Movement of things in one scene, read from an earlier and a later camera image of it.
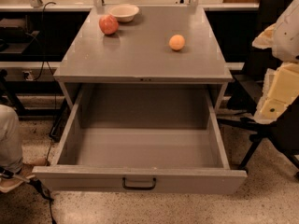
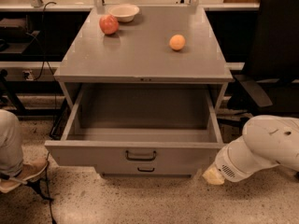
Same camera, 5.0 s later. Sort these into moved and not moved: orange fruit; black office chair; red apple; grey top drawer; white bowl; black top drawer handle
Moved: black top drawer handle; grey top drawer
Not moved: white bowl; red apple; orange fruit; black office chair
